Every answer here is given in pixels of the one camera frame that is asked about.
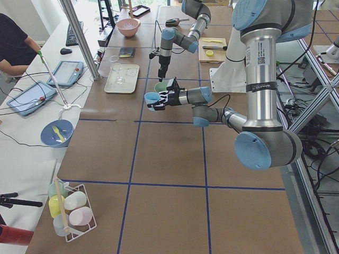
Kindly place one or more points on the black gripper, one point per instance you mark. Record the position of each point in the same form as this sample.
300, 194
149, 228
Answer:
174, 98
162, 62

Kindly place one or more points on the steel ice scoop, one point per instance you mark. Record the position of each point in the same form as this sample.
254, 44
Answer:
174, 22

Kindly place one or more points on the white cup rack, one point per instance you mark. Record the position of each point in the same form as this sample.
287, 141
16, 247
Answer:
70, 209

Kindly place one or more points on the yellow plastic fork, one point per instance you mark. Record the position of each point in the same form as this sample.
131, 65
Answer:
57, 132

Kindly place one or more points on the green-tipped metal rod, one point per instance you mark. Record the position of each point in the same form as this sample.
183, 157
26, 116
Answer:
66, 104

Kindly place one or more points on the clear wine glass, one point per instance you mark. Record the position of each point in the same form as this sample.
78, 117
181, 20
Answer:
116, 67

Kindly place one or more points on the dark serving tray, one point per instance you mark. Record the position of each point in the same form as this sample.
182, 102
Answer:
140, 10

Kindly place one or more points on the steel knife handle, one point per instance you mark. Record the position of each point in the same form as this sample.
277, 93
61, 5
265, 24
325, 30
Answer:
224, 48

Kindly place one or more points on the light blue plastic cup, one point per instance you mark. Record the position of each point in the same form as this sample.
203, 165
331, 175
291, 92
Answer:
151, 97

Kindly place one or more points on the wooden cutting board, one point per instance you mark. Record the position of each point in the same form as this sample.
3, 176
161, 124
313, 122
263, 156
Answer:
219, 55

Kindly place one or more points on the grey folded cloth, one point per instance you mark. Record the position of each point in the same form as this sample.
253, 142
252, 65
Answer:
127, 52

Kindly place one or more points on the cream bear tray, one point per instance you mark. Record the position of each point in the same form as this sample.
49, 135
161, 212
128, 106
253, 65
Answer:
129, 74

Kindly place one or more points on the yellow plastic knife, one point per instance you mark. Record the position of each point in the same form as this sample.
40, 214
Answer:
215, 41

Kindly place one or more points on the pink bowl with ice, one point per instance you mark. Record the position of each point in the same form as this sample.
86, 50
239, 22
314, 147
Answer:
128, 27

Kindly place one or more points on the teach pendant far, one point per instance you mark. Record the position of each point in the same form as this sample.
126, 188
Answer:
68, 73

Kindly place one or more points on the black camera tripod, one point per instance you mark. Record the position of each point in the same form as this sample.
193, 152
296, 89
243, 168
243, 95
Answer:
9, 200

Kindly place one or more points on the black computer mouse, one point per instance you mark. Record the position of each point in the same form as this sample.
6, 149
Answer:
65, 51

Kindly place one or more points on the blue bowl with fork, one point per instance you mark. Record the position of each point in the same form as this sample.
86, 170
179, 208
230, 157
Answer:
49, 138

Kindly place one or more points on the black keyboard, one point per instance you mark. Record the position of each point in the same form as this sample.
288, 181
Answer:
71, 39

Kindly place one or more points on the seated person black shirt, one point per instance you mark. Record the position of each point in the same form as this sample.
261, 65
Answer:
17, 49

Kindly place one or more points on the red fire extinguisher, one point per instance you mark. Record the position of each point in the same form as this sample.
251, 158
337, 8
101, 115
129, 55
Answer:
15, 236

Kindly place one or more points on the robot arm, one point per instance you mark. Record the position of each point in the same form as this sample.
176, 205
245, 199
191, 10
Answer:
262, 142
190, 42

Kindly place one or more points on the teach pendant near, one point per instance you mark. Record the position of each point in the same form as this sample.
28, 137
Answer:
32, 98

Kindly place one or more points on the aluminium frame post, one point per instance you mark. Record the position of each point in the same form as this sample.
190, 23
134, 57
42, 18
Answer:
74, 22

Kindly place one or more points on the green ceramic bowl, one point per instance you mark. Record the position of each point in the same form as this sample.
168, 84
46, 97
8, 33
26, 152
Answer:
160, 86

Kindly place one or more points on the teach pendant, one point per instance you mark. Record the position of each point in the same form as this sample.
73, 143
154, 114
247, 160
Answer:
32, 98
68, 73

